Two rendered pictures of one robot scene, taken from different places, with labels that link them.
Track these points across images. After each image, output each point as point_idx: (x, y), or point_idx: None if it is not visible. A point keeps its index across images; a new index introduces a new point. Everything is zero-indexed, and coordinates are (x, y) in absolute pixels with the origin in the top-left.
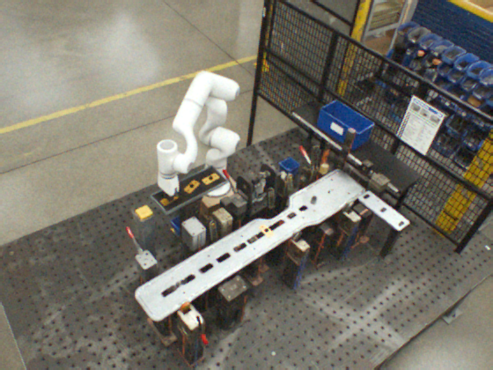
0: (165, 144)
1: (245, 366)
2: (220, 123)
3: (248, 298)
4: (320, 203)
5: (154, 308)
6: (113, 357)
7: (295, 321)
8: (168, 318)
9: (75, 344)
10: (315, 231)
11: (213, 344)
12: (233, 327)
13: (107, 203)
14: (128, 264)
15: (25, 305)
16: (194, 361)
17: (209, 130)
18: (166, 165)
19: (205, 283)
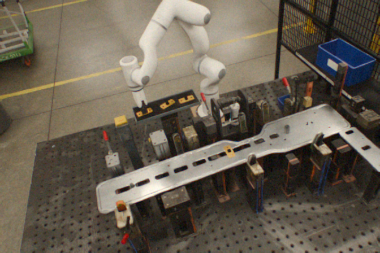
0: (126, 59)
1: None
2: (202, 51)
3: (211, 212)
4: (293, 132)
5: (104, 202)
6: (83, 238)
7: (247, 245)
8: None
9: (62, 221)
10: None
11: (164, 247)
12: (186, 236)
13: (131, 118)
14: (125, 166)
15: (44, 184)
16: None
17: (197, 59)
18: (128, 77)
19: (155, 188)
